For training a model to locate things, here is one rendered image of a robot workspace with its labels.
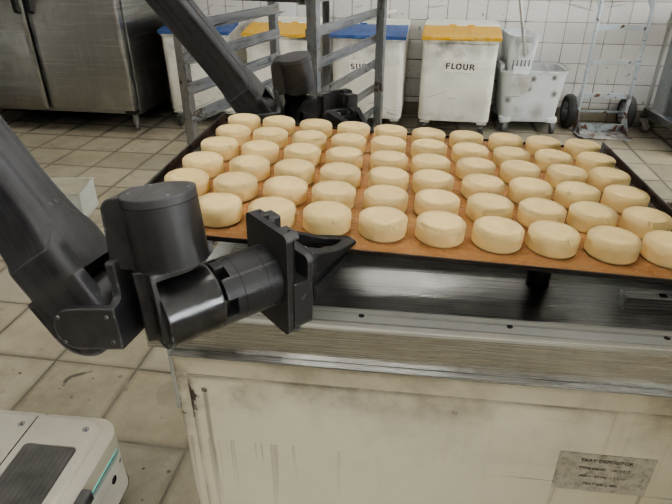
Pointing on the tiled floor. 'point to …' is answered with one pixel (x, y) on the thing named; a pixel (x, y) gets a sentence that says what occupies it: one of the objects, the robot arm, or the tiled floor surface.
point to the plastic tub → (79, 193)
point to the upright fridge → (82, 56)
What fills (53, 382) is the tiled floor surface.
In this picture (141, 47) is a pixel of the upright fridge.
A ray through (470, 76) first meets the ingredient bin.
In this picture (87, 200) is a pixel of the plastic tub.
